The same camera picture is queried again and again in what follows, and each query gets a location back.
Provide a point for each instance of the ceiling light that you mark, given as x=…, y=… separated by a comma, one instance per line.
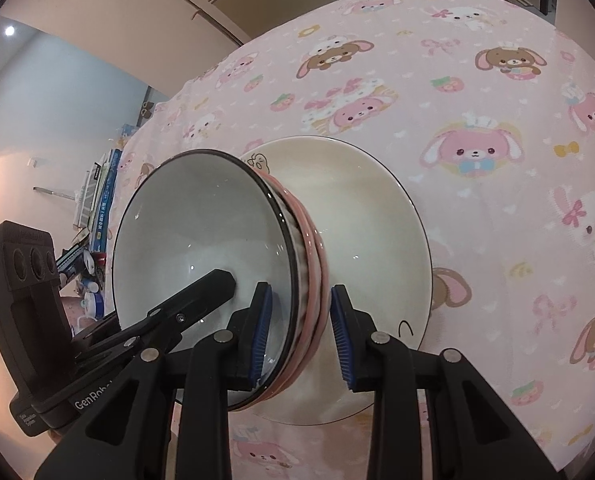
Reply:
x=9, y=30

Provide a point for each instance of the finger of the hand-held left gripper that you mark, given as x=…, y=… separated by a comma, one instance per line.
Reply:
x=197, y=300

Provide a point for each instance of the pair of slippers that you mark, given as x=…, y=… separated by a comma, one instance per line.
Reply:
x=147, y=107

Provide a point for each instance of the white bowl with black rim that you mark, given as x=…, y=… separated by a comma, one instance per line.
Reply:
x=192, y=230

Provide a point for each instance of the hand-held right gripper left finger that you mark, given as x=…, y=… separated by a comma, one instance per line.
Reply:
x=262, y=340

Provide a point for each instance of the pink printed tablecloth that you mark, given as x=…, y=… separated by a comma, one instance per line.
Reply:
x=477, y=160

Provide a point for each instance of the white plate with cat print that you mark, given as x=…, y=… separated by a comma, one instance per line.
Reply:
x=367, y=240

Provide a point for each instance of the pile of books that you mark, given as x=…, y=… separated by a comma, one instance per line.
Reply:
x=105, y=195

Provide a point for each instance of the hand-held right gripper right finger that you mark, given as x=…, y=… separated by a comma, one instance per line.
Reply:
x=340, y=340

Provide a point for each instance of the pink strawberry print bowl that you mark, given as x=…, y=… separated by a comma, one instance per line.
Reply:
x=324, y=265
x=306, y=222

